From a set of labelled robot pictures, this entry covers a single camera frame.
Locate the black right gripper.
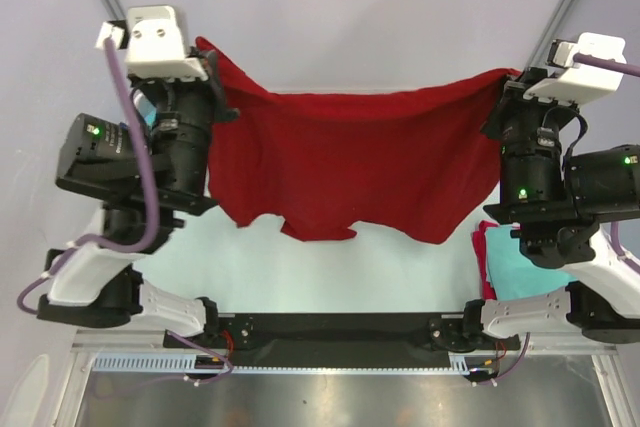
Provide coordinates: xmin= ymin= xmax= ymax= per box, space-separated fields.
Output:
xmin=479 ymin=66 xmax=586 ymax=217

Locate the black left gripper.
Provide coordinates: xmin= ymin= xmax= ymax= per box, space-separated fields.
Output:
xmin=121 ymin=46 xmax=236 ymax=208

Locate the red t shirt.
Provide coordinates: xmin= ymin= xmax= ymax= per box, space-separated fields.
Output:
xmin=208 ymin=55 xmax=509 ymax=244

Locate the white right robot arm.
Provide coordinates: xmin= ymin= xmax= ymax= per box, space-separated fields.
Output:
xmin=461 ymin=67 xmax=639 ymax=348

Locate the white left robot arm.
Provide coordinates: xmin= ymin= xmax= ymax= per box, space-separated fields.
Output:
xmin=36 ymin=47 xmax=238 ymax=347

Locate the turquoise t shirt in basket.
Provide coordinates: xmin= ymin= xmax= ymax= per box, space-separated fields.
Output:
xmin=135 ymin=97 xmax=156 ymax=126

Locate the pink folded t shirt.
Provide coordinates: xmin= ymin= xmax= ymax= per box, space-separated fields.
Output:
xmin=471 ymin=220 xmax=497 ymax=300

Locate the light blue folded t shirt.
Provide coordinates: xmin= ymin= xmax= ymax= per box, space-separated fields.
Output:
xmin=485 ymin=226 xmax=575 ymax=301

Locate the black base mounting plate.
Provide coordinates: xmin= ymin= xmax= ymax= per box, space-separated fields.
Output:
xmin=188 ymin=313 xmax=521 ymax=367

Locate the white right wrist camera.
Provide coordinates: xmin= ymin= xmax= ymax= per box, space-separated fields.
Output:
xmin=523 ymin=32 xmax=626 ymax=106

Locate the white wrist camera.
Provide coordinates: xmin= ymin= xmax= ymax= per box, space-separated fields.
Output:
xmin=523 ymin=32 xmax=626 ymax=106
xmin=95 ymin=5 xmax=209 ymax=82

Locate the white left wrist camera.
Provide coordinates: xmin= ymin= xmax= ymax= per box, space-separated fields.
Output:
xmin=95 ymin=5 xmax=209 ymax=82

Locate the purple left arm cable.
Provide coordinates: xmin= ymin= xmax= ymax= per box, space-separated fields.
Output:
xmin=16 ymin=39 xmax=236 ymax=388

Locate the white slotted cable duct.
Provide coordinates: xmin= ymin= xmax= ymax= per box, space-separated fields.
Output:
xmin=92 ymin=352 xmax=495 ymax=379

